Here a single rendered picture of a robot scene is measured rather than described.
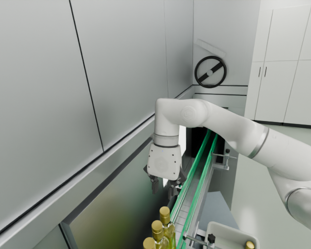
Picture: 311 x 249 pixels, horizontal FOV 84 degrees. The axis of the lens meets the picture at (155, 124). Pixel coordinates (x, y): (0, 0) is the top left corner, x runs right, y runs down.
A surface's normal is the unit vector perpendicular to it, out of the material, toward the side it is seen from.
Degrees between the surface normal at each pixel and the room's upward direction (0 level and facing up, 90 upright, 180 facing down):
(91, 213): 90
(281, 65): 90
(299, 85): 90
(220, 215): 0
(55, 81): 90
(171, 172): 74
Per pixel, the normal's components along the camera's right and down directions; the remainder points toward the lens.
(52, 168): 0.90, 0.11
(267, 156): -0.51, 0.37
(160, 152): -0.46, 0.08
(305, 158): -0.25, -0.25
